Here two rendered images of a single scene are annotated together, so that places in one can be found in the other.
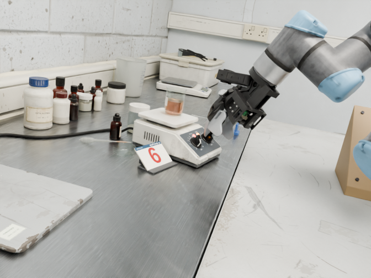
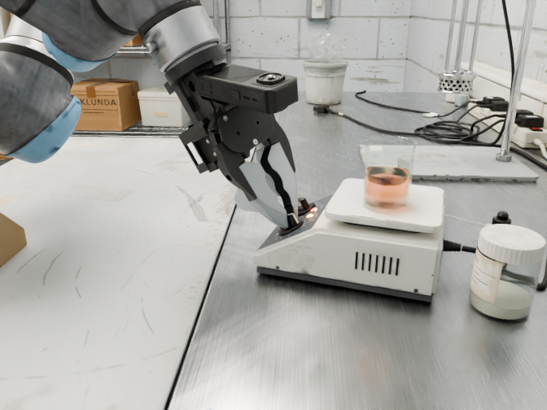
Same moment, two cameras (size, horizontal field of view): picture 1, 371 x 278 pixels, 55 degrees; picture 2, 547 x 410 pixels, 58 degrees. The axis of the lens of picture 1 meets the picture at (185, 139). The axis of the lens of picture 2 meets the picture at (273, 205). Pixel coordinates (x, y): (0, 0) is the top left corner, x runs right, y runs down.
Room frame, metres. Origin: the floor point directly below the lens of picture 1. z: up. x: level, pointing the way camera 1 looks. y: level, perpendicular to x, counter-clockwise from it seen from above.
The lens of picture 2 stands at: (1.37, -0.16, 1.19)
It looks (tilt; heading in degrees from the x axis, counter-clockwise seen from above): 22 degrees down; 171
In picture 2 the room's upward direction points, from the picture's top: straight up
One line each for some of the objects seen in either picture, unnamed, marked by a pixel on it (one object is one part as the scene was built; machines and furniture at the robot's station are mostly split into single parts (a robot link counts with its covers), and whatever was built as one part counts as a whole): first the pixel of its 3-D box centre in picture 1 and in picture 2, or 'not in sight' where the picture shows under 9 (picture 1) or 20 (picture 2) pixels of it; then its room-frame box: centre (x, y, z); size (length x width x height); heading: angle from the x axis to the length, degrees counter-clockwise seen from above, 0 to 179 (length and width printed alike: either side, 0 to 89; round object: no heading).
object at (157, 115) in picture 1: (168, 117); (387, 202); (0.89, 0.05, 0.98); 0.12 x 0.12 x 0.01; 62
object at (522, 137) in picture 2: not in sight; (503, 119); (0.25, 0.61, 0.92); 0.40 x 0.06 x 0.04; 167
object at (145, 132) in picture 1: (174, 135); (361, 234); (0.87, 0.03, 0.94); 0.22 x 0.13 x 0.08; 62
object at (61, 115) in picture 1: (61, 107); not in sight; (0.96, 0.36, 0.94); 0.05 x 0.05 x 0.09
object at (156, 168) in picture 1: (156, 156); not in sight; (0.76, 0.06, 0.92); 0.09 x 0.06 x 0.04; 148
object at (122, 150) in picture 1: (123, 149); not in sight; (0.79, 0.14, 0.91); 0.06 x 0.06 x 0.02
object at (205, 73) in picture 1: (191, 69); not in sight; (2.10, 0.03, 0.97); 0.37 x 0.31 x 0.14; 165
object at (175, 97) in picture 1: (175, 100); (387, 173); (0.90, 0.04, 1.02); 0.06 x 0.05 x 0.08; 144
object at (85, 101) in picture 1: (84, 102); not in sight; (1.12, 0.34, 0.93); 0.05 x 0.05 x 0.05
